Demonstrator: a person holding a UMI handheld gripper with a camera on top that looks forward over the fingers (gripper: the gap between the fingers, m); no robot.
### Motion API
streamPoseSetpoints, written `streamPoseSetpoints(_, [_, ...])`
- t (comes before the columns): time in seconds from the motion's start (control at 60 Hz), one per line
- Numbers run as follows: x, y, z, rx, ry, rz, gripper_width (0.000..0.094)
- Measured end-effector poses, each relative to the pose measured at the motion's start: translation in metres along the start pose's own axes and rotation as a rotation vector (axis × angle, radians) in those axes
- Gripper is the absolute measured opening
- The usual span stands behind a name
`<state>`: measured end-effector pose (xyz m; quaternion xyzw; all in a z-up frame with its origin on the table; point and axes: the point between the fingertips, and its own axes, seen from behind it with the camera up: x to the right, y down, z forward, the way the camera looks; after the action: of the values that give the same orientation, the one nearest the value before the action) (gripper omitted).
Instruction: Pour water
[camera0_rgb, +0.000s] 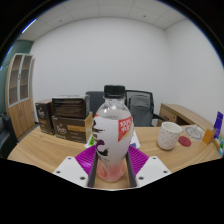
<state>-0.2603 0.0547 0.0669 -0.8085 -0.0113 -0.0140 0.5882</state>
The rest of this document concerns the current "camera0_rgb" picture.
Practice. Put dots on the small orange box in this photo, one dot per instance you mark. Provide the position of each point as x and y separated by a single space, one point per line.
207 136

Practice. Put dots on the wooden shelf unit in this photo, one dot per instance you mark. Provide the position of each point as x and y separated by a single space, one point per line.
20 100

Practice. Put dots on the flat round red coaster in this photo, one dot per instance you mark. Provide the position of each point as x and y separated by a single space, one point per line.
185 141

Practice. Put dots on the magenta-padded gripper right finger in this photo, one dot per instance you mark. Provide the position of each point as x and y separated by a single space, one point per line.
151 170

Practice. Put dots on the white speckled ceramic mug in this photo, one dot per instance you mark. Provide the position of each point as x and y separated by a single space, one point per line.
168 136

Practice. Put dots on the flat dark brown carton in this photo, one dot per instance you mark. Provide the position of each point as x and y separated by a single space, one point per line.
70 106

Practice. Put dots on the black leather armchair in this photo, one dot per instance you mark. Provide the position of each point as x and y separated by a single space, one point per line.
6 136

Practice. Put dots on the ceiling light panel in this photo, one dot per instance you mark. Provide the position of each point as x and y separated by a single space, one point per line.
29 25

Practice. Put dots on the small dark brown carton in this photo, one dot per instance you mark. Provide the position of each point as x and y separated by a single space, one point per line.
45 116

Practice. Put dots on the low wooden side cabinet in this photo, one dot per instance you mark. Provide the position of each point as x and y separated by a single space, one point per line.
176 113

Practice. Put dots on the purple box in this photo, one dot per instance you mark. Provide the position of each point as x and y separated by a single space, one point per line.
218 123

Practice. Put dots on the brown cardboard box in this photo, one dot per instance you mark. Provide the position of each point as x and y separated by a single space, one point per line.
71 130

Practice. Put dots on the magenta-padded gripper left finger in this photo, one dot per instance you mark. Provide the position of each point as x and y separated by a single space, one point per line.
71 170

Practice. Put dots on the black office chair, grey bag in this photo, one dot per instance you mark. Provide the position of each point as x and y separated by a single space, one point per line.
141 106

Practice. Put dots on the clear drink bottle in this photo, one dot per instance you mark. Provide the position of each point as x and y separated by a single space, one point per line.
111 133

